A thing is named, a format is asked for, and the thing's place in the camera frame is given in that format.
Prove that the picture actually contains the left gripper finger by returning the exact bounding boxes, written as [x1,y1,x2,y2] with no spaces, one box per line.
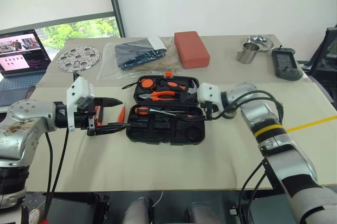
[104,97,123,108]
[93,123,131,136]

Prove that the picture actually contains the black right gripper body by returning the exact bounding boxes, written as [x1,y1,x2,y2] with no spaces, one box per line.
[202,101,215,122]

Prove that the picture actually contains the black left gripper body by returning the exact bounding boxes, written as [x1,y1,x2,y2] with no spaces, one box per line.
[74,97,106,137]

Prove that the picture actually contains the black plastic tool case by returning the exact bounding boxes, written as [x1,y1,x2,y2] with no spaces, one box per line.
[125,72,207,146]

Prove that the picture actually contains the small orange screwdriver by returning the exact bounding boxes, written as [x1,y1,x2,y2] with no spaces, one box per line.
[117,102,127,124]

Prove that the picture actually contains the metal screwdriver shaft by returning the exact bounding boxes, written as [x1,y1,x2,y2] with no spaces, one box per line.
[134,106,185,118]

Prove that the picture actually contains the clear plastic bag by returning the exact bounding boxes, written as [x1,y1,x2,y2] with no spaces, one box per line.
[95,36,183,81]

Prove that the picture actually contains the orange black tape measure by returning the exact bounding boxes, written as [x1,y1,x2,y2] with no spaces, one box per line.
[121,77,156,91]

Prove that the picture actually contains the round perforated metal steamer plate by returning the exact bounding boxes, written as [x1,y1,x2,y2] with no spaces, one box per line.
[55,45,102,73]

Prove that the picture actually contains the dark blue folded cloth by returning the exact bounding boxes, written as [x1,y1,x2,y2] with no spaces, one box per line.
[113,38,169,71]

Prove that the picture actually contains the red rectangular block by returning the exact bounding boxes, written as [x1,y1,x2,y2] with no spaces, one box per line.
[174,31,211,70]

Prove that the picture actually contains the stainless steel cup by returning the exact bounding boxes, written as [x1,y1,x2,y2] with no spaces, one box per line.
[235,42,262,65]

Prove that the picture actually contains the dark rounded grey shape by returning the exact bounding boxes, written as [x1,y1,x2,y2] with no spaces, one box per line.
[125,197,156,224]
[185,202,222,224]

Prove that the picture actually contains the stainless steel bowl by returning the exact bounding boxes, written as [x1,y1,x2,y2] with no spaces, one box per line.
[245,34,275,51]

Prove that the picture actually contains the open laptop computer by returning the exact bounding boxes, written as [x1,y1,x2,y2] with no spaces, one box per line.
[0,29,52,109]

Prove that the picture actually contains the black handheld controller device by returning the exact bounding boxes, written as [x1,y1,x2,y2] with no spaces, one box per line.
[271,46,304,81]

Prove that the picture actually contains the black mesh office chair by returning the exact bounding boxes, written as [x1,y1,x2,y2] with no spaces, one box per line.
[307,23,337,96]

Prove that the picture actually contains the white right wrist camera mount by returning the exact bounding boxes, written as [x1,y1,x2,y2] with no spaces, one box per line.
[197,82,225,111]

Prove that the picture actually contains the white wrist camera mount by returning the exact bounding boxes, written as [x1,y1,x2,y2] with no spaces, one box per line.
[197,82,225,111]
[66,77,96,133]

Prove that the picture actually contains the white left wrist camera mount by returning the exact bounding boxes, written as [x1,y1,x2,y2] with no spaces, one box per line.
[66,77,96,133]

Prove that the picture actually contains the hammer with black orange handle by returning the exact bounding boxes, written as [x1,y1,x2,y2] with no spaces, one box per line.
[157,80,197,96]

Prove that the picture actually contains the orange handled pliers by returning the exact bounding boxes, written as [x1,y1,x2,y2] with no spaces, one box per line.
[137,90,176,102]

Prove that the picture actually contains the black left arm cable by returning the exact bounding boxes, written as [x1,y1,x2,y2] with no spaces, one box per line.
[43,128,70,220]

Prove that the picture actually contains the black cable under right arm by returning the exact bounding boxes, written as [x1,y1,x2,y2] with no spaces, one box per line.
[237,160,267,224]

